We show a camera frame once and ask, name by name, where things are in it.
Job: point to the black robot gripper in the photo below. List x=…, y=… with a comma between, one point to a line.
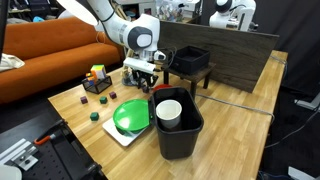
x=145, y=75

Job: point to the purple cube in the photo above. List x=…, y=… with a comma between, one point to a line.
x=113, y=95
x=84, y=100
x=145, y=90

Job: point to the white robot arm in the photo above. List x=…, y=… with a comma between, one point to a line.
x=238, y=15

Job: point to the green plastic plate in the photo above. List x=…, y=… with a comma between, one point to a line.
x=131, y=115

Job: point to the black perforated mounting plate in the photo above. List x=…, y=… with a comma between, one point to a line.
x=50, y=163

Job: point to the grey round base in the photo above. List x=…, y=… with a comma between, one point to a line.
x=128, y=82

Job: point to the white paper cup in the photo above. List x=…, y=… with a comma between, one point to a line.
x=169, y=113

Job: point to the green cube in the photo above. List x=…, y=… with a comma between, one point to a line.
x=94, y=116
x=103, y=100

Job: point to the multicoloured puzzle cube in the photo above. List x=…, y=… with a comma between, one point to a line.
x=99, y=71

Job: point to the black square box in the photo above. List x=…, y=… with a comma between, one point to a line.
x=191, y=63

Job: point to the dark wooden stool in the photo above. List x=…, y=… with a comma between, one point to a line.
x=200, y=75

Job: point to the orange puzzle cube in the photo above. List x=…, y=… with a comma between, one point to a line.
x=91, y=78

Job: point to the white kitchen scale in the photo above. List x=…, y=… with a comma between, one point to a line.
x=123, y=138

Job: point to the black plastic bin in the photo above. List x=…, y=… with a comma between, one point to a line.
x=180, y=143

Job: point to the shelf with boxes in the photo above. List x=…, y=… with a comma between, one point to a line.
x=173, y=11

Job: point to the dark wooden board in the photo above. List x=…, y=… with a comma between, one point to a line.
x=233, y=56

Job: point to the white curved object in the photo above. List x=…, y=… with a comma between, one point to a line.
x=76, y=8

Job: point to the orange sofa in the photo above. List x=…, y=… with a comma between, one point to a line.
x=43, y=66

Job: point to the orange and black clamp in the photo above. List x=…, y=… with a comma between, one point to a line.
x=43, y=140

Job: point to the small blue item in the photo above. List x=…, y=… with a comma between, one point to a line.
x=38, y=19

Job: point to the white cloth bag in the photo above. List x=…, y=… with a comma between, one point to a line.
x=13, y=62

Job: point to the black curtain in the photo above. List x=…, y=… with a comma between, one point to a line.
x=296, y=30

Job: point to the light grey metal bar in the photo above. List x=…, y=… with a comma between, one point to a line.
x=310, y=104

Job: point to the white flat object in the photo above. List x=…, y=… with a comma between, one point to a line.
x=300, y=174

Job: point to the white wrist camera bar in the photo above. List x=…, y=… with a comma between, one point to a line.
x=140, y=65

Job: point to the silver aluminium bracket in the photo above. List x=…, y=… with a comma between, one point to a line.
x=27, y=162

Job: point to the silver aluminium extrusion rail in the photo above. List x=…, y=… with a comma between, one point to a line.
x=13, y=150

